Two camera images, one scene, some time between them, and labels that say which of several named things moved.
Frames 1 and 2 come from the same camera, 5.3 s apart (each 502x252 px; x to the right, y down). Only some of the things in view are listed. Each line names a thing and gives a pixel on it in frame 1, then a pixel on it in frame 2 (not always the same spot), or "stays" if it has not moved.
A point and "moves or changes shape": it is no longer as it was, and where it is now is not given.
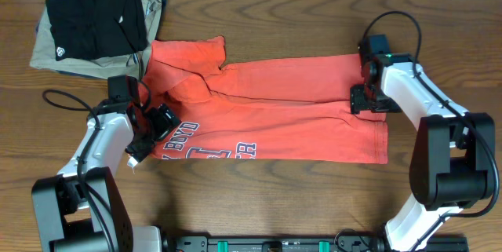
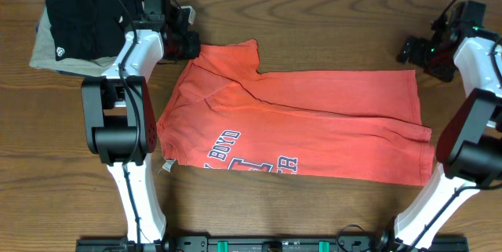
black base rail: x=307 y=242 stays
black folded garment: x=94 y=21 stays
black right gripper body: x=368 y=99 → x=431 y=57
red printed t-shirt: x=284 y=110 moves or changes shape
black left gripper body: x=157 y=123 → x=186 y=44
